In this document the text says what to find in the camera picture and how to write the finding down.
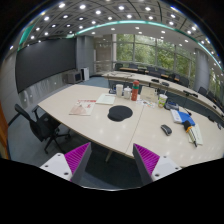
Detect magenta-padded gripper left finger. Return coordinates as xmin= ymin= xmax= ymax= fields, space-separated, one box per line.
xmin=39 ymin=142 xmax=93 ymax=185

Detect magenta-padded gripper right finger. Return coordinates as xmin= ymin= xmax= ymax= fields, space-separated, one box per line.
xmin=132 ymin=143 xmax=183 ymax=186

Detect black computer mouse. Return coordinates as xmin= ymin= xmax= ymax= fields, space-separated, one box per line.
xmin=160 ymin=123 xmax=173 ymax=136

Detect black mouse pad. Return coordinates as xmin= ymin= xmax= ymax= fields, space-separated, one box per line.
xmin=107 ymin=105 xmax=134 ymax=123

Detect black office chair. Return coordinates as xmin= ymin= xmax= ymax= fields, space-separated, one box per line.
xmin=8 ymin=103 xmax=72 ymax=155

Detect handheld microphone black foam head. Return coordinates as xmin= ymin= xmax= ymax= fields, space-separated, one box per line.
xmin=181 ymin=119 xmax=198 ymax=148

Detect white lined paper booklet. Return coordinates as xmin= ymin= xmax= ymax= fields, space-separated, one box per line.
xmin=188 ymin=123 xmax=204 ymax=146

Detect blue and white book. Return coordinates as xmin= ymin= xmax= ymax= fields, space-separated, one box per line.
xmin=169 ymin=108 xmax=196 ymax=125

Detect red and white magazine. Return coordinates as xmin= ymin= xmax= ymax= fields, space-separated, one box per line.
xmin=68 ymin=98 xmax=98 ymax=117

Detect colourful printed leaflet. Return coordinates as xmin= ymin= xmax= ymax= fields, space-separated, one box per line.
xmin=135 ymin=98 xmax=158 ymax=109

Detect green printed paper cup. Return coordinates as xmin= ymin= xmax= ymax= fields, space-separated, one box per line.
xmin=157 ymin=93 xmax=168 ymax=109

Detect white cardboard box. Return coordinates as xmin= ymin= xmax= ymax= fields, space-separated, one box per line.
xmin=139 ymin=85 xmax=159 ymax=104

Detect red thermos bottle green band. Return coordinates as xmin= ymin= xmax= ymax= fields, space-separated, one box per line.
xmin=130 ymin=79 xmax=141 ymax=102

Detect white lidded mug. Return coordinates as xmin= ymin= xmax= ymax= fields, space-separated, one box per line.
xmin=123 ymin=86 xmax=132 ymax=100

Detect cream paper booklet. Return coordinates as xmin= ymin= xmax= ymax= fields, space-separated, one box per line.
xmin=95 ymin=93 xmax=117 ymax=106

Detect stack of white paper cups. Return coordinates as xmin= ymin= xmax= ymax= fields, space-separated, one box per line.
xmin=115 ymin=83 xmax=124 ymax=98

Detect long curved conference desk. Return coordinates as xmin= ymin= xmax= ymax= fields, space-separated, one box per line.
xmin=101 ymin=70 xmax=224 ymax=124

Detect grey boxy monitor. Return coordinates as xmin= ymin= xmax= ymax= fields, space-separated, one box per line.
xmin=63 ymin=69 xmax=84 ymax=85

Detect row of dark chairs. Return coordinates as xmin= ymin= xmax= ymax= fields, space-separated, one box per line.
xmin=114 ymin=62 xmax=224 ymax=111

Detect white cabinet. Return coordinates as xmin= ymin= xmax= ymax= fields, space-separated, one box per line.
xmin=80 ymin=67 xmax=90 ymax=82

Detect ceiling lights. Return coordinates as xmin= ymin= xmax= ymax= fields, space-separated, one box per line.
xmin=9 ymin=1 xmax=214 ymax=51

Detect dark wall screen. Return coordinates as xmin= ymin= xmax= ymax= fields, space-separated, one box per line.
xmin=14 ymin=38 xmax=78 ymax=94

